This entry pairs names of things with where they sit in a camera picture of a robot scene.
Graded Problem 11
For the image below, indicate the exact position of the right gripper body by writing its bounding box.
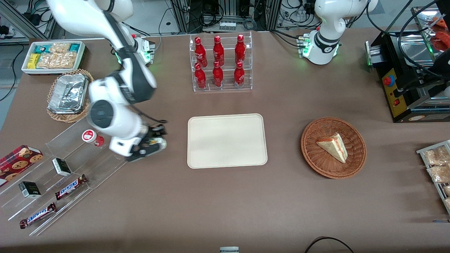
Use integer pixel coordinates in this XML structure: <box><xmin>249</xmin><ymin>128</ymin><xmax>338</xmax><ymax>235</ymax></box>
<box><xmin>126</xmin><ymin>124</ymin><xmax>157</xmax><ymax>162</ymax></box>

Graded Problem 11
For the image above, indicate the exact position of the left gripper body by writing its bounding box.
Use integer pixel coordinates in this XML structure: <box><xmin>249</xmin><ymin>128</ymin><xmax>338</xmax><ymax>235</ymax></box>
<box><xmin>432</xmin><ymin>49</ymin><xmax>450</xmax><ymax>86</ymax></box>

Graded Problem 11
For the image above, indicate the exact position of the green lid yogurt bottle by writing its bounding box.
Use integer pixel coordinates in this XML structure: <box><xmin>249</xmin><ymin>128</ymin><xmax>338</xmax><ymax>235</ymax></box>
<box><xmin>147</xmin><ymin>138</ymin><xmax>167</xmax><ymax>150</ymax></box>

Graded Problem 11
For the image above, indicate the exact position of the red gum bottle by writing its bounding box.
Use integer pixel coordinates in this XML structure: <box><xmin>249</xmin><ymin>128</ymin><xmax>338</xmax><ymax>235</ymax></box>
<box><xmin>82</xmin><ymin>129</ymin><xmax>105</xmax><ymax>147</ymax></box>

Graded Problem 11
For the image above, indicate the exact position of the beige plastic tray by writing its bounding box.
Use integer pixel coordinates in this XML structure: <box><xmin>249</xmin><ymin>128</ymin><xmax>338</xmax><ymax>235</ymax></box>
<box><xmin>187</xmin><ymin>113</ymin><xmax>268</xmax><ymax>169</ymax></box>

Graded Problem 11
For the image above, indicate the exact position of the tray of snack bags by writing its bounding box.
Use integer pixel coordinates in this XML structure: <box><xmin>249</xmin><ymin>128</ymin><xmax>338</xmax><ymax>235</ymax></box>
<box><xmin>416</xmin><ymin>140</ymin><xmax>450</xmax><ymax>215</ymax></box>

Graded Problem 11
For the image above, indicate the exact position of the aluminium foil tray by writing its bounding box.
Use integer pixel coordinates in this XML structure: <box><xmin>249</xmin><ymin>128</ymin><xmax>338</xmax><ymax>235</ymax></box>
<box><xmin>48</xmin><ymin>73</ymin><xmax>89</xmax><ymax>115</ymax></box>

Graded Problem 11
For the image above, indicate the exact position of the black countertop food warmer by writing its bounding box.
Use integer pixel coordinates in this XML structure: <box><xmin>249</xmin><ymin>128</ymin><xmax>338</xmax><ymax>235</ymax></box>
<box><xmin>365</xmin><ymin>5</ymin><xmax>450</xmax><ymax>123</ymax></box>

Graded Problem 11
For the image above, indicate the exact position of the stainless steel pan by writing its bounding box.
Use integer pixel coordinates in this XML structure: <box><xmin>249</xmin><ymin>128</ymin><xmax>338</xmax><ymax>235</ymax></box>
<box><xmin>397</xmin><ymin>34</ymin><xmax>436</xmax><ymax>68</ymax></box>

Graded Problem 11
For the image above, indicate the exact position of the clear acrylic tiered stand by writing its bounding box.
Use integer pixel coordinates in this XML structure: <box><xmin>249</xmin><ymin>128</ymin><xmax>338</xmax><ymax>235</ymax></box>
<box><xmin>0</xmin><ymin>112</ymin><xmax>134</xmax><ymax>236</ymax></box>

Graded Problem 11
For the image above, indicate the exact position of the red cola bottle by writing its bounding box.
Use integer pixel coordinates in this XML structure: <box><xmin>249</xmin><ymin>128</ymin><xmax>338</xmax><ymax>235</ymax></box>
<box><xmin>213</xmin><ymin>35</ymin><xmax>225</xmax><ymax>66</ymax></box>
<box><xmin>194</xmin><ymin>37</ymin><xmax>208</xmax><ymax>67</ymax></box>
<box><xmin>234</xmin><ymin>61</ymin><xmax>245</xmax><ymax>86</ymax></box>
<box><xmin>194</xmin><ymin>63</ymin><xmax>207</xmax><ymax>89</ymax></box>
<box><xmin>235</xmin><ymin>34</ymin><xmax>246</xmax><ymax>64</ymax></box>
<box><xmin>212</xmin><ymin>61</ymin><xmax>224</xmax><ymax>87</ymax></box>

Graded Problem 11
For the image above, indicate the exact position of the Snickers bar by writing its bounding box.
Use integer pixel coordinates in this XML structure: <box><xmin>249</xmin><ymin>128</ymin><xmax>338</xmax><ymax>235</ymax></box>
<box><xmin>19</xmin><ymin>202</ymin><xmax>57</xmax><ymax>229</ymax></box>
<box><xmin>55</xmin><ymin>174</ymin><xmax>88</xmax><ymax>200</ymax></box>

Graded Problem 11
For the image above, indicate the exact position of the oval wicker basket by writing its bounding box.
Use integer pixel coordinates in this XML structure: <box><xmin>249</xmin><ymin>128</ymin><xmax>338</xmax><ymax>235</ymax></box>
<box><xmin>46</xmin><ymin>69</ymin><xmax>96</xmax><ymax>123</ymax></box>

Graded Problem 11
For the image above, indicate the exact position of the small black box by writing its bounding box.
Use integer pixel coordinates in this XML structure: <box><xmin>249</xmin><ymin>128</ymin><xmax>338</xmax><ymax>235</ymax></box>
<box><xmin>52</xmin><ymin>158</ymin><xmax>72</xmax><ymax>177</ymax></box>
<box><xmin>18</xmin><ymin>181</ymin><xmax>41</xmax><ymax>199</ymax></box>

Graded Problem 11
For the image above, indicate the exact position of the clear acrylic bottle rack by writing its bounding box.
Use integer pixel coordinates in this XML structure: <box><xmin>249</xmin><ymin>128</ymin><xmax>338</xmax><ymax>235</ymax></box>
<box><xmin>189</xmin><ymin>31</ymin><xmax>253</xmax><ymax>93</ymax></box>

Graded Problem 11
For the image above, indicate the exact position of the wrapped triangle sandwich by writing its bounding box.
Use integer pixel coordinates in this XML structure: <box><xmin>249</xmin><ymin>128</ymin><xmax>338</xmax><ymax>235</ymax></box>
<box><xmin>316</xmin><ymin>132</ymin><xmax>348</xmax><ymax>164</ymax></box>

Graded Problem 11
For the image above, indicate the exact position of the white plastic snack bin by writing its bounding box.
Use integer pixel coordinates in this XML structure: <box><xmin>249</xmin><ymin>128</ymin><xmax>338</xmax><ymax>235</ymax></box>
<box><xmin>21</xmin><ymin>41</ymin><xmax>85</xmax><ymax>75</ymax></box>

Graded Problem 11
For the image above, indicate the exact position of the round brown wicker basket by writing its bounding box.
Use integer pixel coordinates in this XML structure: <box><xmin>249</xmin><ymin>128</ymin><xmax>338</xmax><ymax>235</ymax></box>
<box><xmin>301</xmin><ymin>117</ymin><xmax>367</xmax><ymax>180</ymax></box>

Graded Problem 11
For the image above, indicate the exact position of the red plaid cookie box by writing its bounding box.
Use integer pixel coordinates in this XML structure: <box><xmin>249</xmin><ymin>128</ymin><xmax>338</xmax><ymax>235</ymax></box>
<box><xmin>0</xmin><ymin>145</ymin><xmax>44</xmax><ymax>187</ymax></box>

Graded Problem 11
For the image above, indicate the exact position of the large clear cracker bag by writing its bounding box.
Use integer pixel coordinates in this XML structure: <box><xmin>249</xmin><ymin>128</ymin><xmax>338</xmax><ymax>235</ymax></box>
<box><xmin>37</xmin><ymin>52</ymin><xmax>77</xmax><ymax>69</ymax></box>

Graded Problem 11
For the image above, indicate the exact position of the small clear cracker bag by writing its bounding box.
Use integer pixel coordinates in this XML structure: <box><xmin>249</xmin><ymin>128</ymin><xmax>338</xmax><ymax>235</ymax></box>
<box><xmin>49</xmin><ymin>43</ymin><xmax>71</xmax><ymax>54</ymax></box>

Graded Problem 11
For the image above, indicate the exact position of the black hanging cable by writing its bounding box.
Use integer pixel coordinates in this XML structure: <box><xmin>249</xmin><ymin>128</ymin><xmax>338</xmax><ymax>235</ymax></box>
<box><xmin>399</xmin><ymin>0</ymin><xmax>450</xmax><ymax>77</ymax></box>

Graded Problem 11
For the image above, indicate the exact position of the black looped cable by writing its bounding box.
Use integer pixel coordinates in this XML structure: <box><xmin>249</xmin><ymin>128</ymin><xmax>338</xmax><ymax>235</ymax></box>
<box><xmin>304</xmin><ymin>237</ymin><xmax>354</xmax><ymax>253</ymax></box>

